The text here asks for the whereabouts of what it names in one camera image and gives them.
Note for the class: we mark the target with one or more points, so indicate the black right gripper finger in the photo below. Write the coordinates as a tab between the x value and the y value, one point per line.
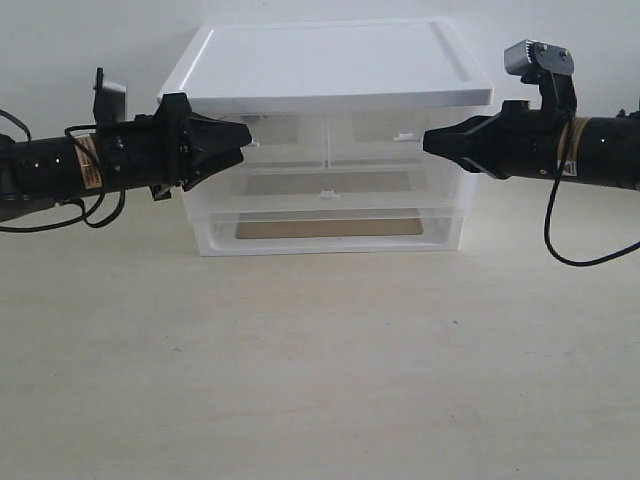
457	139
479	164

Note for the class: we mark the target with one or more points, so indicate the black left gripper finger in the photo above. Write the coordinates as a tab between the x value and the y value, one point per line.
211	134
205	165

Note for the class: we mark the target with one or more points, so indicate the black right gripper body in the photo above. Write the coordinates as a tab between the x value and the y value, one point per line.
523	141

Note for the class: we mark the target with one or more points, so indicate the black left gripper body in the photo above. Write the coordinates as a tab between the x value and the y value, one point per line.
145	151

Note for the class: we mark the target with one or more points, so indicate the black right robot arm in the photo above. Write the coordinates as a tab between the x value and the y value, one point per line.
601	151

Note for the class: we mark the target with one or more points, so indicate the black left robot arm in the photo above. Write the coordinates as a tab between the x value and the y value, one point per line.
36	175

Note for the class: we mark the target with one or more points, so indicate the white plastic drawer cabinet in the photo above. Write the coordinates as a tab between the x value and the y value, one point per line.
327	68

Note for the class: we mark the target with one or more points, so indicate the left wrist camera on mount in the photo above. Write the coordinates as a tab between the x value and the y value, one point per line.
109	105

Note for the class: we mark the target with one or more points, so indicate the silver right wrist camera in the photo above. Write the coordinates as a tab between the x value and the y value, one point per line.
548	66

